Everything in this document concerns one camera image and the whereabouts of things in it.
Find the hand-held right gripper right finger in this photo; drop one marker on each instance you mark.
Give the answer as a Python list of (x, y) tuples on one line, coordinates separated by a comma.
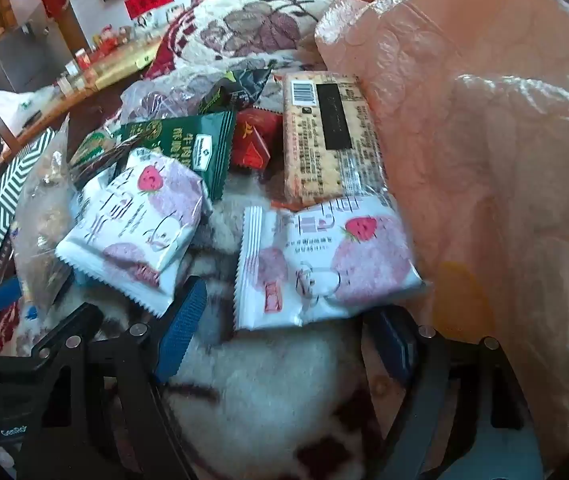
[(394, 342)]

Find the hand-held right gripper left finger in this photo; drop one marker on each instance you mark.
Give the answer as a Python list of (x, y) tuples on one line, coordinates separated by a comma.
[(184, 320)]

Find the white strawberry snack packet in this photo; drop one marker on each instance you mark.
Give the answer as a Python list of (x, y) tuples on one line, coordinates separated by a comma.
[(314, 270), (134, 220)]

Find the red foil snack packet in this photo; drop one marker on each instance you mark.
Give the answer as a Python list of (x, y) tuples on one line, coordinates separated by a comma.
[(249, 155), (259, 122)]

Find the dark green snack packet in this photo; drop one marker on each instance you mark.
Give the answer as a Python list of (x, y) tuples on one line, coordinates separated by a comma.
[(189, 140)]

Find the tan cracker pack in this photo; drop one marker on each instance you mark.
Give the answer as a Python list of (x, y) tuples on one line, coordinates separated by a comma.
[(334, 160)]

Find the black green snack packet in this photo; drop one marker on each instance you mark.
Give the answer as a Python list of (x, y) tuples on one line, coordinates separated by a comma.
[(237, 90)]

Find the clear bag of nuts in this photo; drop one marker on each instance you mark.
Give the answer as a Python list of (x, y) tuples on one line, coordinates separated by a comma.
[(44, 220)]

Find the floral plush blanket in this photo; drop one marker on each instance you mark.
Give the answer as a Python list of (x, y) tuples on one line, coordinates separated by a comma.
[(264, 410)]

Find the green white wafer packet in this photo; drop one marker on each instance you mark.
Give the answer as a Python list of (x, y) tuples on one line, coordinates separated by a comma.
[(89, 145)]

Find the white plastic bag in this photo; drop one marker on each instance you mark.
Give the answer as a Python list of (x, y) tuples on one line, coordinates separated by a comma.
[(19, 105)]

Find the peach quilted blanket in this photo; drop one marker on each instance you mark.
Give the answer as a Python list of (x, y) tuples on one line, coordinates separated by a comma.
[(489, 160)]

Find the wooden cabinet with marble top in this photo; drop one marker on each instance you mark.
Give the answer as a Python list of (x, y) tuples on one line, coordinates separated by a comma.
[(114, 67)]

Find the red plush figurines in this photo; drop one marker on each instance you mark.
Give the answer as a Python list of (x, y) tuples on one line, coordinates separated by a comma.
[(109, 40)]

